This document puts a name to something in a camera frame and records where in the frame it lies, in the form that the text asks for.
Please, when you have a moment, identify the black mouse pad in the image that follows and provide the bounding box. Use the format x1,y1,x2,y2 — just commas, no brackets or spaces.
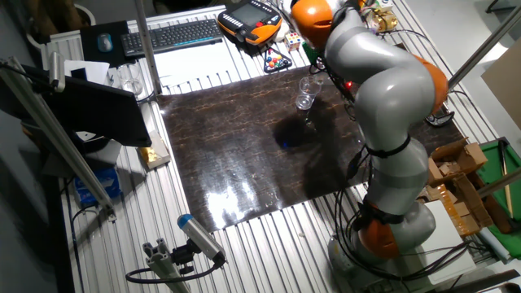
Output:
79,20,131,68

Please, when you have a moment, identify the grey wrist camera green mount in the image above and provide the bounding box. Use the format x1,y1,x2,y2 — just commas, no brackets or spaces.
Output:
301,40,321,65

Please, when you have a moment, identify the clear glass tumbler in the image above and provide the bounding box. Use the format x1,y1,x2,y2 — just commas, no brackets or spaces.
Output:
117,63,144,97

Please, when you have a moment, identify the white paper sheet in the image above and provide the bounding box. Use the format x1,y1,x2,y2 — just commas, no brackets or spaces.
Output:
154,40,245,89

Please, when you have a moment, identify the black triangle with billiard balls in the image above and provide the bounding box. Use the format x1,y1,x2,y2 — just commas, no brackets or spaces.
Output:
263,47,293,75

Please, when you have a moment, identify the pale grey tube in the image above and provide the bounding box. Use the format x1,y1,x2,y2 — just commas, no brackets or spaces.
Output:
478,227,512,264

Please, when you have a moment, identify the Rubik's cube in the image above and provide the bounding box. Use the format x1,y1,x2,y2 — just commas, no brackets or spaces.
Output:
283,31,302,53

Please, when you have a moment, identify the green mini pool table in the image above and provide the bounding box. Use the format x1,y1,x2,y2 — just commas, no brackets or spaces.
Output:
475,137,521,260

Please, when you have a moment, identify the silver depth camera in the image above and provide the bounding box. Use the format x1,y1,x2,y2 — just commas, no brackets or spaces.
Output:
48,50,66,93

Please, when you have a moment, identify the black USB hub blue light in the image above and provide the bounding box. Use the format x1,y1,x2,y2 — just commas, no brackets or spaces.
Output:
346,150,366,177

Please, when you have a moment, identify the aluminium frame strut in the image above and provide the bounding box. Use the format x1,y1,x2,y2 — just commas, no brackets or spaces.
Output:
447,3,521,90
0,56,117,223
475,166,521,200
134,0,164,97

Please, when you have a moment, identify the orange black teach pendant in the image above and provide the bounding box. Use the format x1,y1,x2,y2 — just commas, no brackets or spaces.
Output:
217,0,284,46

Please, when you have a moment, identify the silver camera blue cap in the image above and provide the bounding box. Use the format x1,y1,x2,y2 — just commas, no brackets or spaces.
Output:
177,213,227,265

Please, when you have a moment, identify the tan box gold foil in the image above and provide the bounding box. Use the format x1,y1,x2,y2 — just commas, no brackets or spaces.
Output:
138,129,172,170

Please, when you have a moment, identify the clear plastic cup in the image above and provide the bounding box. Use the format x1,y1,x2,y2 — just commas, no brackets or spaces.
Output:
295,76,322,112

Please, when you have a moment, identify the wooden cue stick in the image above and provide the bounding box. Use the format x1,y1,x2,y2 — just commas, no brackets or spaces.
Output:
497,140,514,219

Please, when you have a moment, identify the long cardboard box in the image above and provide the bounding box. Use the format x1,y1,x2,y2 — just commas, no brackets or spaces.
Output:
418,174,496,239

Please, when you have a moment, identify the grey computer mouse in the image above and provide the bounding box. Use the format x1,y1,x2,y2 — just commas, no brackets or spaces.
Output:
96,32,114,53

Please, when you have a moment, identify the white flat box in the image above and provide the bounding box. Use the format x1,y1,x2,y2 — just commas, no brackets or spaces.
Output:
406,199,477,286

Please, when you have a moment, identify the blue tissue pack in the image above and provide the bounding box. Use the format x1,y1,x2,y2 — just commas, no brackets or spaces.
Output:
73,166,122,207

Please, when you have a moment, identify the brown cardboard sheet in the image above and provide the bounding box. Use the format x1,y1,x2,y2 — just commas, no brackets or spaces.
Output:
481,38,521,131

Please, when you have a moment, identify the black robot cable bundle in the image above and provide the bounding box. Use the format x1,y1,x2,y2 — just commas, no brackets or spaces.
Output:
333,138,473,284

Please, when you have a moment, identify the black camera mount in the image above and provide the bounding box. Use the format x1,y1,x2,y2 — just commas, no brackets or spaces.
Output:
170,239,196,276

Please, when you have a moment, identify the short aluminium profile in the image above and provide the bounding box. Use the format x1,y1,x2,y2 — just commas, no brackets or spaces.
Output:
142,238,192,293

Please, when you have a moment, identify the black monitor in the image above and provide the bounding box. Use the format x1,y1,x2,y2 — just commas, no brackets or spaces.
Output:
0,63,153,148

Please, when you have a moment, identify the white paper stack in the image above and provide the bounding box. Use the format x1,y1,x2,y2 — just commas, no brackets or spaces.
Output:
63,59,111,86

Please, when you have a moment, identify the black computer keyboard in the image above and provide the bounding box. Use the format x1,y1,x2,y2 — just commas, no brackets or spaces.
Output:
120,18,225,58

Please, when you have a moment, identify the dark marble pattern mat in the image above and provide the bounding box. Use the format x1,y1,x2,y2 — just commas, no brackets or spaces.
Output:
156,42,465,233

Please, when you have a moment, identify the shiny gold ornament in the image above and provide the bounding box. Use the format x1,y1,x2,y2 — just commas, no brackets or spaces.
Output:
366,7,399,33

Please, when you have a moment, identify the black camera cable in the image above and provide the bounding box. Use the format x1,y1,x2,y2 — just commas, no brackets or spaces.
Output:
125,260,225,285

